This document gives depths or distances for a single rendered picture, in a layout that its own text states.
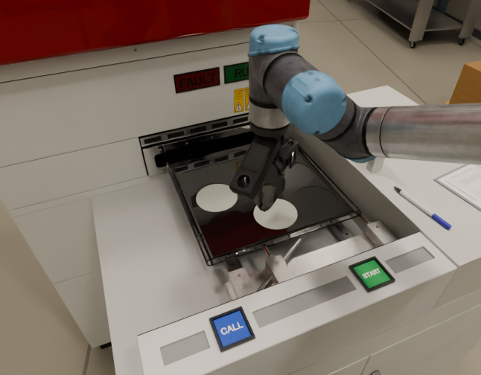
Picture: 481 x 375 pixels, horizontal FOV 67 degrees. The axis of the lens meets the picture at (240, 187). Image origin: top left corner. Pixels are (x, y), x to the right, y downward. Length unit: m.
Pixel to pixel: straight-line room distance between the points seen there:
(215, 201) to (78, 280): 0.62
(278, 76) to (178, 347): 0.42
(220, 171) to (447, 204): 0.53
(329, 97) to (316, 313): 0.34
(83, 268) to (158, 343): 0.72
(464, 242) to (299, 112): 0.45
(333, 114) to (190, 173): 0.54
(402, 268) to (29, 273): 1.80
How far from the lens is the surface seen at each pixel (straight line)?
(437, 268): 0.74
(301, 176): 0.95
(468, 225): 0.84
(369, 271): 0.69
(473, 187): 0.94
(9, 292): 2.11
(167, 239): 0.91
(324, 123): 0.50
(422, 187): 0.89
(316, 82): 0.48
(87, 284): 1.35
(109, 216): 1.01
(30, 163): 1.02
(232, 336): 0.60
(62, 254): 1.23
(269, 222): 0.82
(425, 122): 0.52
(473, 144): 0.50
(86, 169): 1.03
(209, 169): 0.97
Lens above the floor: 1.50
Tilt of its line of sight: 41 degrees down
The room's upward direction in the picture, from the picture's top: 1 degrees counter-clockwise
